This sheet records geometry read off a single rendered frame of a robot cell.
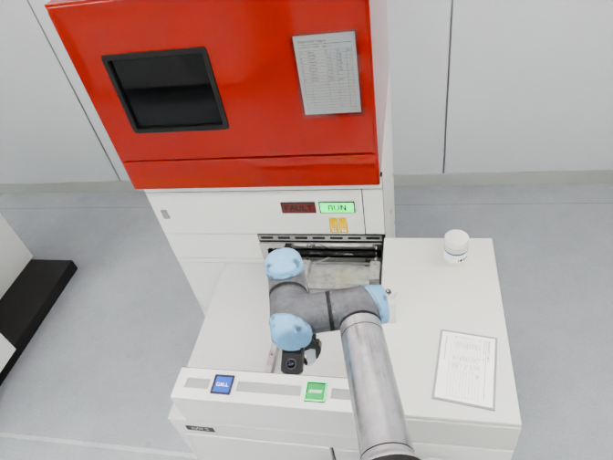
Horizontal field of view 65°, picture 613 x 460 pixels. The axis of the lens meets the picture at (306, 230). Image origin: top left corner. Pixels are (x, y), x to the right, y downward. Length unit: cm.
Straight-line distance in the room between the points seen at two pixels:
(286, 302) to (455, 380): 59
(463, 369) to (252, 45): 98
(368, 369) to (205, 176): 96
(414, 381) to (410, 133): 209
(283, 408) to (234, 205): 70
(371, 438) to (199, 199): 117
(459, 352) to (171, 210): 106
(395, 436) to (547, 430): 174
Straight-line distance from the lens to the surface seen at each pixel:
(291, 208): 162
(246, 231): 174
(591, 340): 271
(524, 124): 322
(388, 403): 74
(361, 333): 82
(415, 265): 157
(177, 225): 183
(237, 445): 164
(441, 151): 326
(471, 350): 139
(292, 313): 88
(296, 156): 143
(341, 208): 159
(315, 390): 134
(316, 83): 129
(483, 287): 153
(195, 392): 143
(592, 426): 248
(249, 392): 138
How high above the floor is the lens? 213
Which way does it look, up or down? 42 degrees down
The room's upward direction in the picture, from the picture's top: 12 degrees counter-clockwise
